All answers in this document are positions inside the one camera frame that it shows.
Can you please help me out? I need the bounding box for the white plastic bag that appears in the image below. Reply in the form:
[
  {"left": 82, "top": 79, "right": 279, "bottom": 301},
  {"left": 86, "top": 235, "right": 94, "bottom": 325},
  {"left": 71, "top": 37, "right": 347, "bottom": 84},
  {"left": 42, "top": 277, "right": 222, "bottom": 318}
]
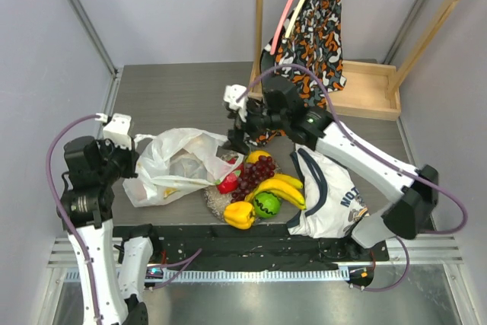
[{"left": 123, "top": 128, "right": 244, "bottom": 208}]

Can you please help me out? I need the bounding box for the round glass plate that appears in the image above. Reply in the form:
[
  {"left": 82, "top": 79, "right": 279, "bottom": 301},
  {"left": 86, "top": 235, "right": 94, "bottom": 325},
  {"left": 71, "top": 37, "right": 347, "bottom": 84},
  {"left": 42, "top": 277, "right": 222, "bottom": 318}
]
[{"left": 201, "top": 151, "right": 286, "bottom": 225}]

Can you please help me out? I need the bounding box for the purple fake grape bunch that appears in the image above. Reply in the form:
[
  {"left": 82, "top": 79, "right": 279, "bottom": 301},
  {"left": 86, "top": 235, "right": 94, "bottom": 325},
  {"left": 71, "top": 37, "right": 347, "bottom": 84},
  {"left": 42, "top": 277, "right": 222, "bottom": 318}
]
[{"left": 231, "top": 156, "right": 276, "bottom": 203}]

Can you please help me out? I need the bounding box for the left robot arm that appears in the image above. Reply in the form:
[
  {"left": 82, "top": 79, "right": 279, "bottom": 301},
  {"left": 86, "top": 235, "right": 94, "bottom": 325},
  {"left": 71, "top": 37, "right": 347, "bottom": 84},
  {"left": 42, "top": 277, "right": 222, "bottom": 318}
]
[{"left": 60, "top": 136, "right": 162, "bottom": 324}]

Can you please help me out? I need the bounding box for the green fake watermelon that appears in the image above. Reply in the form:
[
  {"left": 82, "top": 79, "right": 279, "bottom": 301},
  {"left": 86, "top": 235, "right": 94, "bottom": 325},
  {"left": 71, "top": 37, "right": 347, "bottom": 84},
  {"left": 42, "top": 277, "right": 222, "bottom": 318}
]
[{"left": 253, "top": 192, "right": 282, "bottom": 218}]

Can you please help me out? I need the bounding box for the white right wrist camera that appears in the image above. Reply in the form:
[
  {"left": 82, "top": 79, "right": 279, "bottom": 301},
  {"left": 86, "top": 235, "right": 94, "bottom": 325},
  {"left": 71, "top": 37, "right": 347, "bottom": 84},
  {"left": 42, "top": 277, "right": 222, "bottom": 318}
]
[{"left": 223, "top": 84, "right": 248, "bottom": 123}]

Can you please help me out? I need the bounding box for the red fake dragon fruit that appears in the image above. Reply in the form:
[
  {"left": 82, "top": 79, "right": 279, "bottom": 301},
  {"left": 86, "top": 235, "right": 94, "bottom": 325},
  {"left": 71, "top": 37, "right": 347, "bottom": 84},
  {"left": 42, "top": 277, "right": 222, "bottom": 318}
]
[{"left": 216, "top": 163, "right": 244, "bottom": 194}]

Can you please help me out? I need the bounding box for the white navy-trimmed tank top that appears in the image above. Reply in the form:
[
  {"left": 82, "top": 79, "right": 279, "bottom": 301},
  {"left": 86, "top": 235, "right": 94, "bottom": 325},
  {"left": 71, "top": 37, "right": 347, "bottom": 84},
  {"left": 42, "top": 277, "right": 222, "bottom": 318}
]
[{"left": 286, "top": 145, "right": 369, "bottom": 239}]

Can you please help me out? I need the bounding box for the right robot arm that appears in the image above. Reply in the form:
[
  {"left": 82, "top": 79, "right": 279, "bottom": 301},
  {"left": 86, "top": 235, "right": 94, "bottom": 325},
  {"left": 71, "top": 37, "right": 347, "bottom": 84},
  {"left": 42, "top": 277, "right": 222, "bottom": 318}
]
[{"left": 223, "top": 76, "right": 438, "bottom": 260}]

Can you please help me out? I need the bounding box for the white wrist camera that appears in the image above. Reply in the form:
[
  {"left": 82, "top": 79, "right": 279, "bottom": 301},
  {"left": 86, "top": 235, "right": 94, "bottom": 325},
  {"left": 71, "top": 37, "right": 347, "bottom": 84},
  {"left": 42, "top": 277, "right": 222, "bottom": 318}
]
[
  {"left": 95, "top": 113, "right": 134, "bottom": 151},
  {"left": 223, "top": 84, "right": 248, "bottom": 123}
]

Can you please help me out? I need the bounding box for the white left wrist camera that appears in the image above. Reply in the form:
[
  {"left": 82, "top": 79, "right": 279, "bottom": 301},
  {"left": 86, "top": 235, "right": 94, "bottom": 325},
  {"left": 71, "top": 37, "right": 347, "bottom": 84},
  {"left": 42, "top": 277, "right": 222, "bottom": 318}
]
[{"left": 95, "top": 113, "right": 134, "bottom": 151}]

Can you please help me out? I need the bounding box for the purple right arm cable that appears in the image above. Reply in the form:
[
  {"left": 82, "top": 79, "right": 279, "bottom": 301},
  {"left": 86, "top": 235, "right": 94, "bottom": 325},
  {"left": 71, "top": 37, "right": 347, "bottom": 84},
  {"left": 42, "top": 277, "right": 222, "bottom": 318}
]
[{"left": 239, "top": 64, "right": 469, "bottom": 292}]

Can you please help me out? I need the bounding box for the yellow fake bell pepper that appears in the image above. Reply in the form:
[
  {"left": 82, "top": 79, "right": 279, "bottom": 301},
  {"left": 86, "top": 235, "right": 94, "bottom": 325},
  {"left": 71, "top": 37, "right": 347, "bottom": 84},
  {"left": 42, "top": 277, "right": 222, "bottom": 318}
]
[{"left": 224, "top": 201, "right": 256, "bottom": 230}]

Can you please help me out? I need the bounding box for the pink clothes hanger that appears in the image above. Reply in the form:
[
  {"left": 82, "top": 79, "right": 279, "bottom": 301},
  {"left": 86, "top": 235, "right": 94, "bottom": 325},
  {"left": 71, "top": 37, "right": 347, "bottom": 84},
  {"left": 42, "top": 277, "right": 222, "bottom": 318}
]
[{"left": 269, "top": 0, "right": 321, "bottom": 55}]

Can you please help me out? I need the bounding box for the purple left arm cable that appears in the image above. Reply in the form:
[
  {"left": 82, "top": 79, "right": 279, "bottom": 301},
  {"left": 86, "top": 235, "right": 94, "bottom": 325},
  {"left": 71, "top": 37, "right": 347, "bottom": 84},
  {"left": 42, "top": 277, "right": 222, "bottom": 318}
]
[{"left": 45, "top": 113, "right": 204, "bottom": 325}]

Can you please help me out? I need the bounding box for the camouflage patterned garment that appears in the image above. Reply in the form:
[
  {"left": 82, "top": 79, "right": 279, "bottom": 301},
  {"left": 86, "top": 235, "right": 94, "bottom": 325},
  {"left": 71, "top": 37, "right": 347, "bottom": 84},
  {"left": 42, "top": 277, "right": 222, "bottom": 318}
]
[{"left": 247, "top": 0, "right": 348, "bottom": 147}]

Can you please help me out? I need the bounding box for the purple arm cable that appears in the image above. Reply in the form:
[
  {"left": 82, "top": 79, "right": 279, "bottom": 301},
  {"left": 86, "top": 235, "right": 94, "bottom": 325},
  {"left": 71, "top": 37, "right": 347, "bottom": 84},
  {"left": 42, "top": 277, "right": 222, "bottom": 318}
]
[
  {"left": 239, "top": 64, "right": 469, "bottom": 292},
  {"left": 45, "top": 113, "right": 204, "bottom": 325}
]

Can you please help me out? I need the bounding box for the yellow fake lemon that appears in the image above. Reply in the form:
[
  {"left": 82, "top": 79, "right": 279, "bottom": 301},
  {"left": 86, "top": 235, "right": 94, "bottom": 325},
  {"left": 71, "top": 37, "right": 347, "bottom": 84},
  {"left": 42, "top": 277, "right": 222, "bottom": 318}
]
[{"left": 246, "top": 150, "right": 271, "bottom": 164}]

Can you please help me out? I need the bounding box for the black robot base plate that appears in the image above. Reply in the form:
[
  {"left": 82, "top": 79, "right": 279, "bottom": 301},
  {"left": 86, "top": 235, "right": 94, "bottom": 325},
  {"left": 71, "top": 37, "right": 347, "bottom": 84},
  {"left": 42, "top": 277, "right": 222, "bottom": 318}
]
[{"left": 154, "top": 224, "right": 390, "bottom": 272}]

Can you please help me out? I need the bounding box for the white slotted cable duct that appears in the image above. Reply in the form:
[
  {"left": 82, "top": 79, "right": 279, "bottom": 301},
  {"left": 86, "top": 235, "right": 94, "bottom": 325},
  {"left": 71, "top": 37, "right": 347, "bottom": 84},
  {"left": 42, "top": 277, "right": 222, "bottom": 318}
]
[{"left": 145, "top": 267, "right": 349, "bottom": 284}]

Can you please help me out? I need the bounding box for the wooden clothes rack base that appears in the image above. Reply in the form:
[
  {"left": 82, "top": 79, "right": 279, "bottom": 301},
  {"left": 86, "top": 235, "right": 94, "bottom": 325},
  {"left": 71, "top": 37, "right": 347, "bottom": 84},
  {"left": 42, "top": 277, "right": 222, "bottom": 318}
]
[{"left": 247, "top": 0, "right": 487, "bottom": 122}]

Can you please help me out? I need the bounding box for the zebra striped garment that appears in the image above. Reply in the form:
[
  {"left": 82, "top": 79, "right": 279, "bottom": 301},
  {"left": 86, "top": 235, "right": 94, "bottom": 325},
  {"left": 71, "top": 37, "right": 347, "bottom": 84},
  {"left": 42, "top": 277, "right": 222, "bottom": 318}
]
[{"left": 259, "top": 45, "right": 275, "bottom": 74}]

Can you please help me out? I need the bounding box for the yellow fake banana bunch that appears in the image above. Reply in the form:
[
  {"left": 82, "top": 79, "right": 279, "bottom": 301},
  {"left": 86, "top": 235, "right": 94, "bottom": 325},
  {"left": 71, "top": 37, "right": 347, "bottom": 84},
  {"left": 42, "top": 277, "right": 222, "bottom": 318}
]
[{"left": 245, "top": 174, "right": 307, "bottom": 210}]

